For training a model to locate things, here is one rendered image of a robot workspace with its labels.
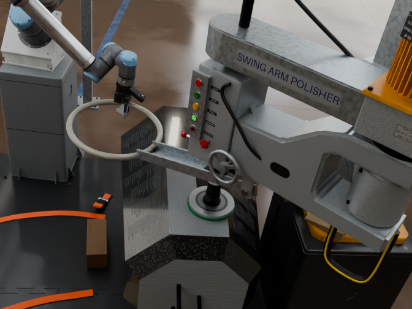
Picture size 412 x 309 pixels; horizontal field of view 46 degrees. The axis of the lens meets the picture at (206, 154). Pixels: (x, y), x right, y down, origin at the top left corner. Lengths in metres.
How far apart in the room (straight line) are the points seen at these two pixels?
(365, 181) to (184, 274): 0.91
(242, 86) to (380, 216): 0.64
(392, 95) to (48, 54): 2.27
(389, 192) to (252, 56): 0.63
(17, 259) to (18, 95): 1.03
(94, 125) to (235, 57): 2.68
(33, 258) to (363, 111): 2.23
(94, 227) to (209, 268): 1.17
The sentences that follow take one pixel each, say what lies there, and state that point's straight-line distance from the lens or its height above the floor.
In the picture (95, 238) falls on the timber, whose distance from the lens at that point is 3.05.
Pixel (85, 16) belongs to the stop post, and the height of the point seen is 0.83.
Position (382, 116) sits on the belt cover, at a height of 1.68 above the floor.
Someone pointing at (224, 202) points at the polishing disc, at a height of 0.88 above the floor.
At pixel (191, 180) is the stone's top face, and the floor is 0.85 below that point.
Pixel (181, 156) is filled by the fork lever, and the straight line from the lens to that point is 2.31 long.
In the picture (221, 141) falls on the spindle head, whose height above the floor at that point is 1.30.
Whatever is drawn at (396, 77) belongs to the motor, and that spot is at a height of 1.79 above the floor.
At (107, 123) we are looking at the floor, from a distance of 4.28.
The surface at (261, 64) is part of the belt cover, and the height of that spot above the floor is 1.67.
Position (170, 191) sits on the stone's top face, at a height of 0.85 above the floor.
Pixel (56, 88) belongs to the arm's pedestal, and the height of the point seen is 0.78.
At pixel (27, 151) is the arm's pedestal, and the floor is 0.25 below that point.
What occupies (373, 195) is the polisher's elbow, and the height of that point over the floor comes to 1.39.
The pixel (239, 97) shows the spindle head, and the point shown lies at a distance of 1.76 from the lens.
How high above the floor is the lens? 2.34
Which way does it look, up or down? 36 degrees down
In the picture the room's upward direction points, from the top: 9 degrees clockwise
